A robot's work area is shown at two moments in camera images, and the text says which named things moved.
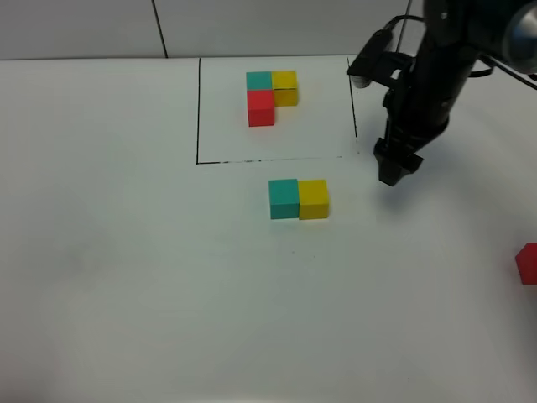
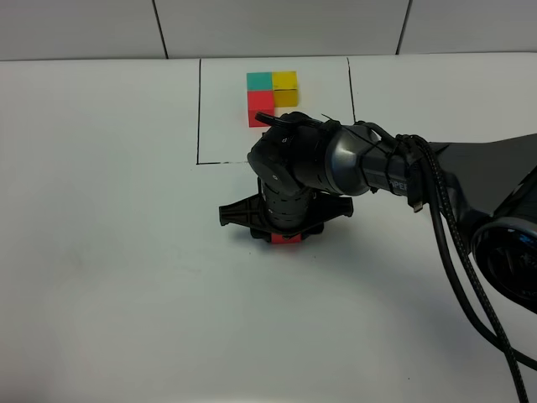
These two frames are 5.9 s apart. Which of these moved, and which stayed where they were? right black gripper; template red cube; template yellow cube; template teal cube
Moved: right black gripper
Stayed: template teal cube; template red cube; template yellow cube
